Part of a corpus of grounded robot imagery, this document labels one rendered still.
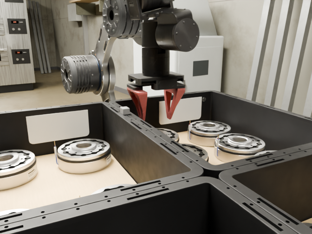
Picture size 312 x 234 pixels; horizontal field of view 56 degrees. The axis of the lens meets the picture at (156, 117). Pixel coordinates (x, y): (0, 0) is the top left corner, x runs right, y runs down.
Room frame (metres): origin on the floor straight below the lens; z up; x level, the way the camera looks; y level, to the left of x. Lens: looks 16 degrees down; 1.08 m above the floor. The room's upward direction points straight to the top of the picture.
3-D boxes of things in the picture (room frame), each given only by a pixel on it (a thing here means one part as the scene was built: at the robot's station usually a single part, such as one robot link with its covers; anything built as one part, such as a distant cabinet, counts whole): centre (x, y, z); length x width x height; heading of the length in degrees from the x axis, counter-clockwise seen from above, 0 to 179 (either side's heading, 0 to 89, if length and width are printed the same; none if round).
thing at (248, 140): (0.58, -0.18, 0.86); 0.05 x 0.05 x 0.01
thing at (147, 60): (0.61, 0.00, 1.02); 0.10 x 0.07 x 0.07; 115
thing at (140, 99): (0.60, 0.02, 0.94); 0.07 x 0.07 x 0.09; 25
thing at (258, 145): (0.58, -0.18, 0.86); 0.10 x 0.10 x 0.01
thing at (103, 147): (0.55, 0.14, 0.86); 0.10 x 0.10 x 0.01
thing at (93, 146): (0.55, 0.14, 0.86); 0.05 x 0.05 x 0.01
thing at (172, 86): (0.62, -0.02, 0.94); 0.07 x 0.07 x 0.09; 25
